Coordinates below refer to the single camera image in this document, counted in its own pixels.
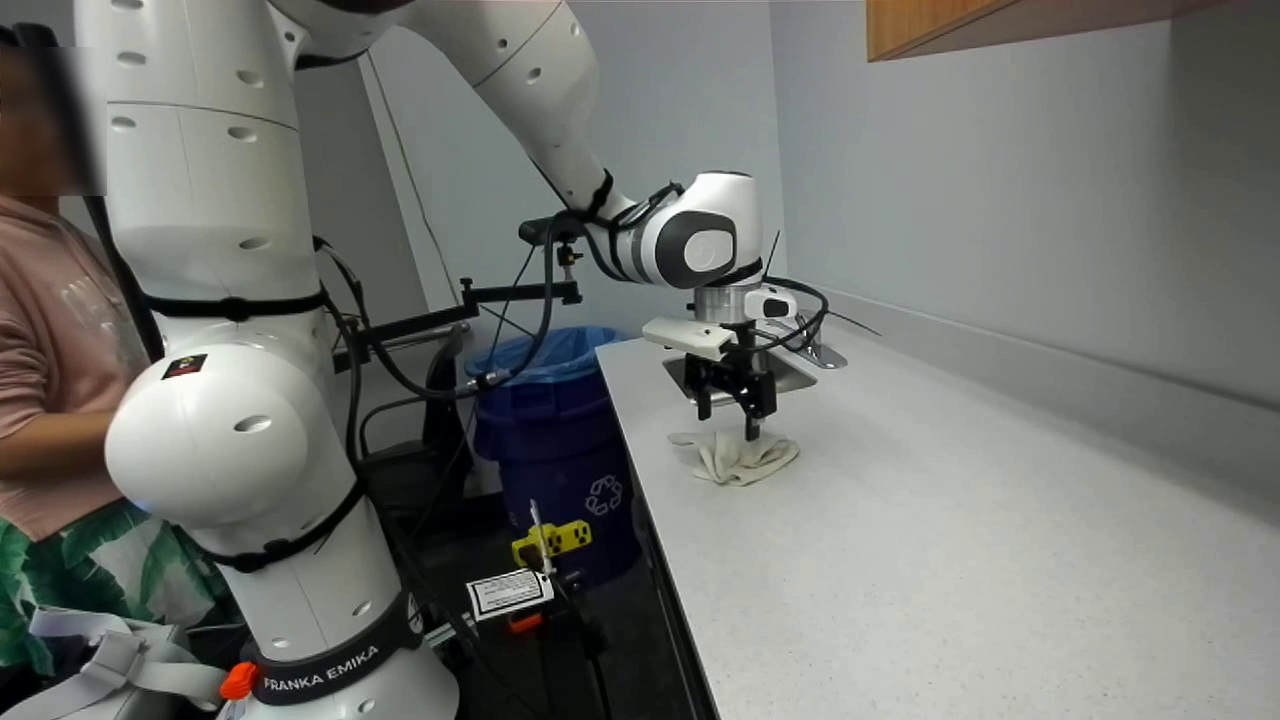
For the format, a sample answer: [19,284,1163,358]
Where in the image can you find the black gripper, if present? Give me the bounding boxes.
[662,350,780,445]

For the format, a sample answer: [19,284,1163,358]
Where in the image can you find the wooden cupboard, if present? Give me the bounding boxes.
[864,0,1280,69]

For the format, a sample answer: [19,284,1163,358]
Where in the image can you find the white label tag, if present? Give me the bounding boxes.
[460,567,559,630]

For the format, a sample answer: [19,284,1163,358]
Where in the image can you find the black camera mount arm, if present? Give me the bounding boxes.
[330,271,589,373]

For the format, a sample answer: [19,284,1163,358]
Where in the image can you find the person in pink shirt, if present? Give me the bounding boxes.
[0,43,233,674]

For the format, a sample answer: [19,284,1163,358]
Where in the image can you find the black stereo camera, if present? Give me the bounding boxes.
[518,208,594,253]

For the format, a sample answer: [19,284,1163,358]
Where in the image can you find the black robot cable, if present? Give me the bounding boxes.
[313,175,836,465]

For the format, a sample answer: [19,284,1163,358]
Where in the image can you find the grey strap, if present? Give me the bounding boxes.
[19,604,233,720]

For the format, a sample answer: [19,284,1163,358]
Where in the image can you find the white cloth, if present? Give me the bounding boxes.
[670,421,805,494]

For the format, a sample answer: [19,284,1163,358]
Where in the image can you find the yellow clamp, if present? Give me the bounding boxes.
[508,496,598,581]

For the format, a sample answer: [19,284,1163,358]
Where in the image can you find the steel sink basin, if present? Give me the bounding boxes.
[662,335,821,413]

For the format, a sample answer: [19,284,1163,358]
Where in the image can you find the orange knob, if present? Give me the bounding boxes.
[217,659,262,704]

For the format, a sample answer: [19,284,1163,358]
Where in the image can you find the blue recycling bin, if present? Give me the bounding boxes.
[466,324,644,592]

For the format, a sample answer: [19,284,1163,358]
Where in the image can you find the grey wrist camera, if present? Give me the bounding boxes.
[639,312,741,361]

